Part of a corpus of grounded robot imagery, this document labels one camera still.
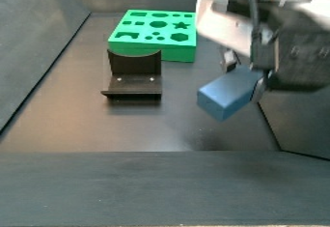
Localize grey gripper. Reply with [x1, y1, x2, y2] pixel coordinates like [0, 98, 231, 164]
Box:
[221, 3, 330, 102]

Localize blue rectangular block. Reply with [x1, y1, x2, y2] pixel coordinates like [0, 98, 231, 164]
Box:
[198, 66, 262, 122]

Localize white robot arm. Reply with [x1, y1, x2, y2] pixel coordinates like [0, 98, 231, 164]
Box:
[197, 0, 330, 92]

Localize black fixture stand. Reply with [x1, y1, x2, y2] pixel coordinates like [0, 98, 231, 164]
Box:
[100, 50, 163, 98]

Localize green shape sorting board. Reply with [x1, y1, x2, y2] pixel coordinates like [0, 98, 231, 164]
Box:
[108, 10, 198, 63]

